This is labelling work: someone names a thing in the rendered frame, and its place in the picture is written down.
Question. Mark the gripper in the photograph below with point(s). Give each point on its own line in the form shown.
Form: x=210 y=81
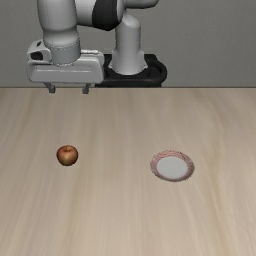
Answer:
x=66 y=71

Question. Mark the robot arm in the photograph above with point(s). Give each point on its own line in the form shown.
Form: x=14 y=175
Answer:
x=126 y=43

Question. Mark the red apple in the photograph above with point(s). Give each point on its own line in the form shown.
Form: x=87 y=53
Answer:
x=67 y=155

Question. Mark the white plate with red rim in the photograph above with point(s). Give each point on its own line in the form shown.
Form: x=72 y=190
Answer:
x=172 y=166

